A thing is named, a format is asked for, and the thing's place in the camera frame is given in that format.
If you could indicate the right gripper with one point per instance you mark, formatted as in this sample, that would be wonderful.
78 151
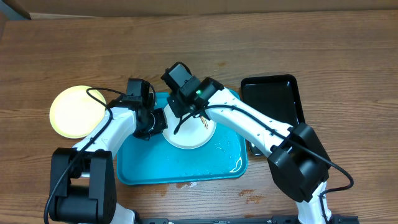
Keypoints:
179 105

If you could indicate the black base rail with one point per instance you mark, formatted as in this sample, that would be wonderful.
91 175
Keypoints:
274 220

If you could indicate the white plate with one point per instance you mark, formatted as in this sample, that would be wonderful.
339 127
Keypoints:
192 134

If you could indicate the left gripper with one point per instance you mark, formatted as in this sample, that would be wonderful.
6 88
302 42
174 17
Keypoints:
161 124

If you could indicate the black rectangular tray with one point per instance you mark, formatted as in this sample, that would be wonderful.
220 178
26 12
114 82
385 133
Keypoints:
275 96

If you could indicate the teal plastic tray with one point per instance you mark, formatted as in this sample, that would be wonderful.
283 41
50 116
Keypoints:
156 161

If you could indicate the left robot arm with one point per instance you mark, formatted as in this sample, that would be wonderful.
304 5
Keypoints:
82 182

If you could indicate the green rimmed plate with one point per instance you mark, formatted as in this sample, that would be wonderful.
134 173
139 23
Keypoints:
74 113

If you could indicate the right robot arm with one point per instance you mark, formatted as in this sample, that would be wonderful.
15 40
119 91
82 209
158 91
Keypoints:
298 162

